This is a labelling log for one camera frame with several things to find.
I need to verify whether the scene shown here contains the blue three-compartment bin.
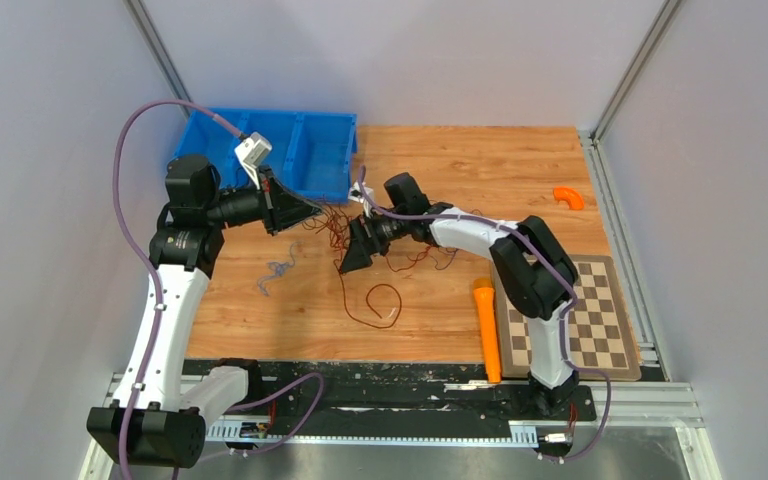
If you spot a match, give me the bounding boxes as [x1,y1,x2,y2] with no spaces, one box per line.
[173,107,357,205]

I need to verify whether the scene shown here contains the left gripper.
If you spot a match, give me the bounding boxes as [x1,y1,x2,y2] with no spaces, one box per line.
[205,165,323,236]

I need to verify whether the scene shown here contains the orange curved piece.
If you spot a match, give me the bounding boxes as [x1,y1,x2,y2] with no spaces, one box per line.
[553,186,586,211]

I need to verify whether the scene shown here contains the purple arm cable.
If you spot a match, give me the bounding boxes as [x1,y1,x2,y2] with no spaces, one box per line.
[356,165,614,464]
[112,99,327,480]

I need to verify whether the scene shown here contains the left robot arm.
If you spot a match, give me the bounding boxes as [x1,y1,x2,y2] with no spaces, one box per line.
[86,154,323,470]

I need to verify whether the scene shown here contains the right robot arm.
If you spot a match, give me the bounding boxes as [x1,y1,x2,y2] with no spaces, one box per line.
[339,173,579,418]

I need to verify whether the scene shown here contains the blue wire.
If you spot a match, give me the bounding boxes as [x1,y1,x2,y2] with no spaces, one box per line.
[256,241,302,297]

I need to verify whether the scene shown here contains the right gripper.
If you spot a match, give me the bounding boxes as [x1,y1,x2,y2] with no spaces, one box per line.
[341,209,411,273]

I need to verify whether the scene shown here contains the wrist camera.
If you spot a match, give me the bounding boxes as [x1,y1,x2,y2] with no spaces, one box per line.
[234,132,273,189]
[348,181,375,217]

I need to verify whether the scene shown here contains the orange cylinder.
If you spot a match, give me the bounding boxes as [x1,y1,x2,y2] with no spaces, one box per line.
[473,278,502,384]

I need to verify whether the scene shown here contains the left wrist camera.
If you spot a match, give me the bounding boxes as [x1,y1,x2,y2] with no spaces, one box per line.
[234,132,273,189]

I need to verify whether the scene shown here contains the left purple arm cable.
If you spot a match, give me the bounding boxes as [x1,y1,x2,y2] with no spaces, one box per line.
[112,99,327,480]

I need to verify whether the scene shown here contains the red wire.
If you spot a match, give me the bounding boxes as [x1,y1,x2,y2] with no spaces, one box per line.
[317,205,465,331]

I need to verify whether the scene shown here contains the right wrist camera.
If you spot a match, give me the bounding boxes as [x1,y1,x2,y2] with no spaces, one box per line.
[348,181,375,217]

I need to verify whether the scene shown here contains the wooden chessboard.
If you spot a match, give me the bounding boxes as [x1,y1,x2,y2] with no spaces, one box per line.
[491,254,642,382]

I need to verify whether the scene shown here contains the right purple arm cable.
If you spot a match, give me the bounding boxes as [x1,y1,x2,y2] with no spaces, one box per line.
[356,165,614,464]

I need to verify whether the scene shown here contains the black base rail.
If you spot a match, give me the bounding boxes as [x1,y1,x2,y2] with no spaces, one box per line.
[245,361,597,439]

